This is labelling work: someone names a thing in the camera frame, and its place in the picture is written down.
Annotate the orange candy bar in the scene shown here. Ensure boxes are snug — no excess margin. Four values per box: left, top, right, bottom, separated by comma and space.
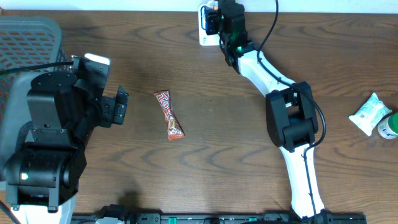
154, 90, 185, 141

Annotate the green lid jar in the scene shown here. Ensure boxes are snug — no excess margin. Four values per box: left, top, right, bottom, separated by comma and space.
377, 113, 398, 139

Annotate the orange white tissue pack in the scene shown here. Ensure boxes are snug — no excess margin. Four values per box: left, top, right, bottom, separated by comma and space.
205, 0, 218, 10

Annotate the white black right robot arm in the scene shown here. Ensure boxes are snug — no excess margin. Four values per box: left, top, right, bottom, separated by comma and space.
198, 1, 326, 223

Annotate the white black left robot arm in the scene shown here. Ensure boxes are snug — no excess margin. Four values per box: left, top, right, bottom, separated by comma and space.
1, 54, 129, 223

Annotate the white barcode scanner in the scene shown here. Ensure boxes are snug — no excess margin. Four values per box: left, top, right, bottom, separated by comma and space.
198, 3, 220, 46

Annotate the dark grey plastic basket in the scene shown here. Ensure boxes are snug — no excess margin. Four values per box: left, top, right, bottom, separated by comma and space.
1, 16, 72, 183

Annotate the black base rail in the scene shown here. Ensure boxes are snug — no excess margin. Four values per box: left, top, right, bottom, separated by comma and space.
71, 205, 367, 224

